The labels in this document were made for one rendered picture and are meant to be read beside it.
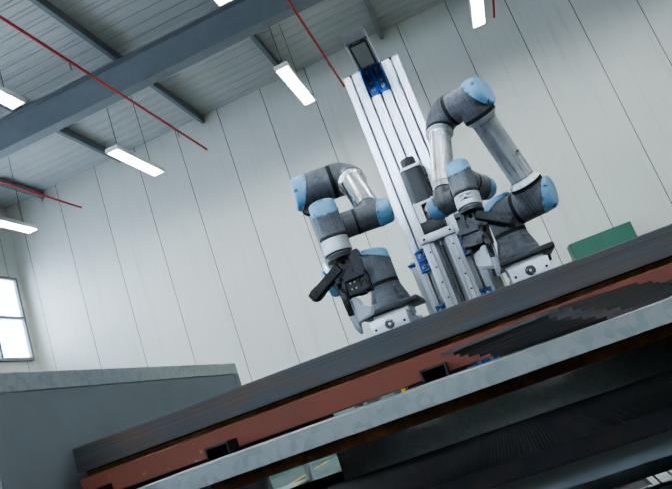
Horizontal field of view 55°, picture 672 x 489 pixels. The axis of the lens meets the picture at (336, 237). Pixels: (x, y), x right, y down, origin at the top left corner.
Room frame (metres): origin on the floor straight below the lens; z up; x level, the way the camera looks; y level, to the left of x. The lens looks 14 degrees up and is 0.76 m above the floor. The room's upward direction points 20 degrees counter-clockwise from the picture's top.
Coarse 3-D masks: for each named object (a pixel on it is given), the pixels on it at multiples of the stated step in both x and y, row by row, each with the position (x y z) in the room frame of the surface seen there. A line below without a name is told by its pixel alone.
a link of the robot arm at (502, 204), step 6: (504, 192) 2.26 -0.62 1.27; (492, 198) 2.26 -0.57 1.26; (498, 198) 2.25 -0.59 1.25; (504, 198) 2.25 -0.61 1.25; (510, 198) 2.23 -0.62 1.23; (486, 204) 2.28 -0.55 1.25; (492, 204) 2.26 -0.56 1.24; (498, 204) 2.25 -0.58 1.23; (504, 204) 2.24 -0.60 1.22; (510, 204) 2.22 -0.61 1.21; (486, 210) 2.28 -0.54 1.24; (492, 210) 2.26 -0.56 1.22; (498, 210) 2.25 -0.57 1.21; (504, 210) 2.24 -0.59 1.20; (510, 210) 2.23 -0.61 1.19; (516, 216) 2.23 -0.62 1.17; (522, 222) 2.26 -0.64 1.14; (492, 228) 2.29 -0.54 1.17; (498, 228) 2.27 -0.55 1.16; (504, 228) 2.26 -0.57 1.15
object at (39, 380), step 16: (112, 368) 1.67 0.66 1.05; (128, 368) 1.74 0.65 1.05; (144, 368) 1.82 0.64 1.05; (160, 368) 1.91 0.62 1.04; (176, 368) 2.01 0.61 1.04; (192, 368) 2.12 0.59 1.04; (208, 368) 2.25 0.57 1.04; (224, 368) 2.38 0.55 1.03; (0, 384) 1.26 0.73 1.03; (16, 384) 1.31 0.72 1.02; (32, 384) 1.35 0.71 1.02; (48, 384) 1.40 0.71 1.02; (64, 384) 1.46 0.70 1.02; (80, 384) 1.52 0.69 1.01; (96, 384) 1.58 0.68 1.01
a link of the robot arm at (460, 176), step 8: (456, 160) 1.81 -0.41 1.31; (464, 160) 1.81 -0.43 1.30; (448, 168) 1.82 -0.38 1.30; (456, 168) 1.81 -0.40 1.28; (464, 168) 1.80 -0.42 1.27; (448, 176) 1.82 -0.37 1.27; (456, 176) 1.80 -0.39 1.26; (464, 176) 1.80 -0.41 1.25; (472, 176) 1.81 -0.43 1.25; (456, 184) 1.81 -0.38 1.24; (464, 184) 1.80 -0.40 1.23; (472, 184) 1.80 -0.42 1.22; (456, 192) 1.81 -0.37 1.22
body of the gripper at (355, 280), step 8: (336, 256) 1.62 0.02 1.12; (344, 256) 1.63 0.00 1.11; (352, 256) 1.63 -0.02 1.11; (360, 256) 1.65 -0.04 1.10; (344, 264) 1.64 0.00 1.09; (352, 264) 1.63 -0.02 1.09; (360, 264) 1.63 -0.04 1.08; (344, 272) 1.64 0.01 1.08; (352, 272) 1.62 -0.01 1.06; (360, 272) 1.61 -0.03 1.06; (336, 280) 1.63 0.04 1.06; (344, 280) 1.62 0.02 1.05; (352, 280) 1.63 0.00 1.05; (360, 280) 1.62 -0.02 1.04; (368, 280) 1.65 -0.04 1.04; (344, 288) 1.62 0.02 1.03; (352, 288) 1.63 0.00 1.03; (360, 288) 1.63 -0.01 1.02; (368, 288) 1.64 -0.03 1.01; (352, 296) 1.66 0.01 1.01
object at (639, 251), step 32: (608, 256) 1.20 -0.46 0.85; (640, 256) 1.20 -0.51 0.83; (512, 288) 1.23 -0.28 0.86; (544, 288) 1.22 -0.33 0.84; (576, 288) 1.22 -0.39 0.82; (416, 320) 1.26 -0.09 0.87; (448, 320) 1.25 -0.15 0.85; (480, 320) 1.25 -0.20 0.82; (352, 352) 1.29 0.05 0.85; (384, 352) 1.28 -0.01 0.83; (256, 384) 1.32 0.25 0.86; (288, 384) 1.31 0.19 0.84; (320, 384) 1.30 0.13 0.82; (160, 416) 1.35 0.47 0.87; (192, 416) 1.34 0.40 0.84; (224, 416) 1.33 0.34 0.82; (96, 448) 1.38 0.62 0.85; (128, 448) 1.37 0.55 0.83
